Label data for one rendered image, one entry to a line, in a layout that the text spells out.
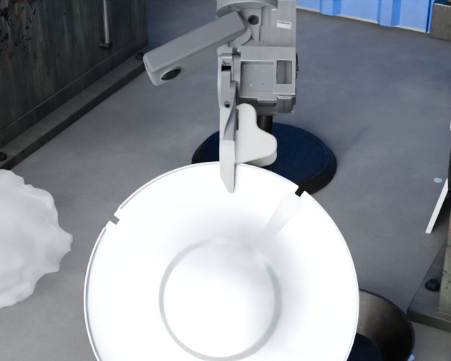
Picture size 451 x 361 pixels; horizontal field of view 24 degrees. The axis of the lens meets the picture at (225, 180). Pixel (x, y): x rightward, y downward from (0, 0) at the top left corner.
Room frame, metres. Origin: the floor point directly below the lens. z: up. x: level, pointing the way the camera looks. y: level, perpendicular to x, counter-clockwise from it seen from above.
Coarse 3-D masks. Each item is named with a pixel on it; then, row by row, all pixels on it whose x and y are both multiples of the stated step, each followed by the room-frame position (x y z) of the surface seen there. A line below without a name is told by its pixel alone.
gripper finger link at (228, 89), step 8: (224, 72) 0.97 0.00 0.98; (224, 80) 0.96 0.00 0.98; (224, 88) 0.95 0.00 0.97; (232, 88) 0.95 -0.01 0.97; (224, 96) 0.95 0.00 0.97; (232, 96) 0.95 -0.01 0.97; (224, 104) 0.95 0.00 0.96; (232, 104) 0.94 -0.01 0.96; (224, 112) 0.94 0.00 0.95; (232, 112) 0.94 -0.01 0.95; (224, 120) 0.93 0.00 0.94; (232, 120) 0.94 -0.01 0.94; (224, 128) 0.93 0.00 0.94; (232, 128) 0.93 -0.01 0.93; (224, 136) 0.93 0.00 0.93; (232, 136) 0.93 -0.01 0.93
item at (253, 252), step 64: (192, 192) 0.92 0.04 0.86; (256, 192) 0.92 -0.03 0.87; (128, 256) 0.89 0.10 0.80; (192, 256) 0.88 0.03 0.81; (256, 256) 0.87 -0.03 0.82; (320, 256) 0.87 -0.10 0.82; (128, 320) 0.85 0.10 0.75; (192, 320) 0.84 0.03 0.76; (256, 320) 0.84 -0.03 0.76; (320, 320) 0.83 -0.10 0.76
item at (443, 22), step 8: (440, 0) 1.83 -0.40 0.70; (448, 0) 1.82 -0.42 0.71; (432, 8) 1.82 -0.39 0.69; (440, 8) 1.81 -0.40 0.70; (448, 8) 1.80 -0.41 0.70; (432, 16) 1.82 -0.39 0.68; (440, 16) 1.81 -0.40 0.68; (448, 16) 1.80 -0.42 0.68; (432, 24) 1.81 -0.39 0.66; (440, 24) 1.81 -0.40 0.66; (448, 24) 1.80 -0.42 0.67; (432, 32) 1.81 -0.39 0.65; (440, 32) 1.81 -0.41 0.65; (448, 32) 1.80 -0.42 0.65; (448, 40) 1.80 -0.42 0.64
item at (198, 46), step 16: (224, 16) 1.03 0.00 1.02; (240, 16) 1.03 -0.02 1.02; (192, 32) 1.02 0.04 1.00; (208, 32) 1.02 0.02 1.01; (224, 32) 1.02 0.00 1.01; (240, 32) 1.02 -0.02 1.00; (160, 48) 1.01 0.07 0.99; (176, 48) 1.00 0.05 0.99; (192, 48) 1.00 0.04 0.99; (208, 48) 1.01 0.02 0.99; (160, 64) 0.99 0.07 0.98; (176, 64) 1.00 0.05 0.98; (192, 64) 1.02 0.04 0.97; (160, 80) 1.01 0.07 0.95
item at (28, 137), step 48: (0, 0) 2.50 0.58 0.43; (48, 0) 2.67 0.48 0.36; (96, 0) 2.86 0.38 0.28; (144, 0) 3.08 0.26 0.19; (0, 48) 2.48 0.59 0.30; (48, 48) 2.65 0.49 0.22; (96, 48) 2.85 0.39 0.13; (144, 48) 3.06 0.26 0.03; (0, 96) 2.46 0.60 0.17; (48, 96) 2.63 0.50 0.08; (96, 96) 2.73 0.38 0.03; (0, 144) 2.43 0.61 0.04
